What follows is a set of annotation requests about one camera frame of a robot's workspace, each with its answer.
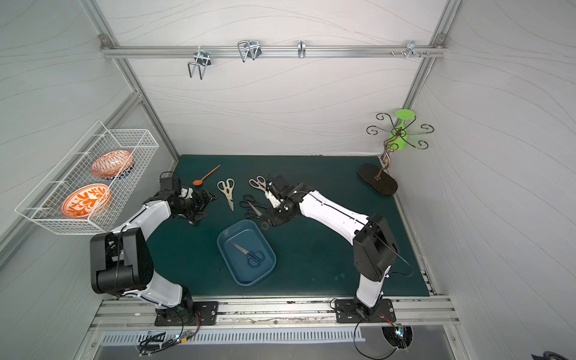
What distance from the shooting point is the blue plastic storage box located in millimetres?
829

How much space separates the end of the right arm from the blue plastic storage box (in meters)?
0.10

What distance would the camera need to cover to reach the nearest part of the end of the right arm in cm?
61
